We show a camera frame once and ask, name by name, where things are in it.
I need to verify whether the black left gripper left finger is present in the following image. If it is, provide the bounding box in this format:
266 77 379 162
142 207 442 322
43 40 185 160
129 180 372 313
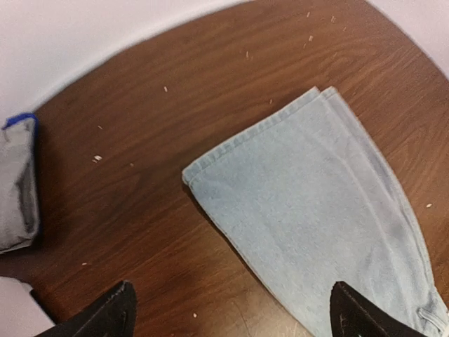
39 281 137 337

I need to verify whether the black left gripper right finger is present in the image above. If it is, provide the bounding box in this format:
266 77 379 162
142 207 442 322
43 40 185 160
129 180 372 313
330 281 428 336

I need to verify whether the light blue denim skirt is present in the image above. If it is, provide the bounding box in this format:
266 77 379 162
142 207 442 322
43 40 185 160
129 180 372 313
182 87 448 336

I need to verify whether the white plastic laundry bin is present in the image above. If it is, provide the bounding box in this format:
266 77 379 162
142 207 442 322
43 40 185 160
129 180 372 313
0 277 55 337

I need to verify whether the folded grey button shirt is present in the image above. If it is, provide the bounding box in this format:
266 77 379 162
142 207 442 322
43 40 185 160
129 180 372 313
1 120 40 254

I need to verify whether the folded blue garment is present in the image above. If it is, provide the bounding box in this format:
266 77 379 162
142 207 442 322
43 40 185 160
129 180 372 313
1 112 39 130

